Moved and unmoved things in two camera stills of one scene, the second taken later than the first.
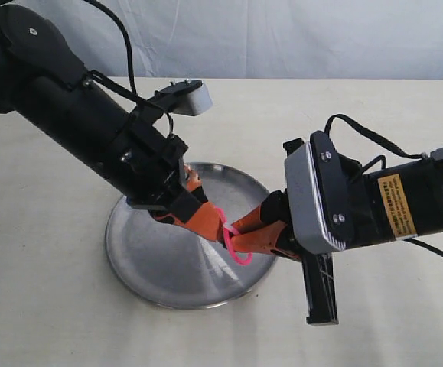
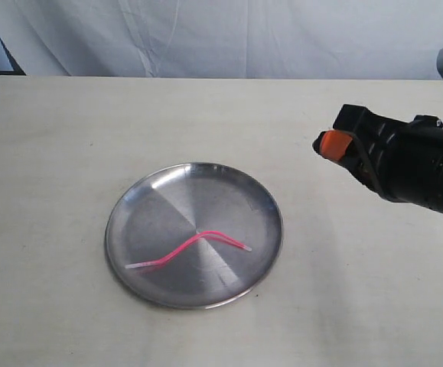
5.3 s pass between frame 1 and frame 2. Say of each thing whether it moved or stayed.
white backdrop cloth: stayed
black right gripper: moved
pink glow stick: moved
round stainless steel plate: stayed
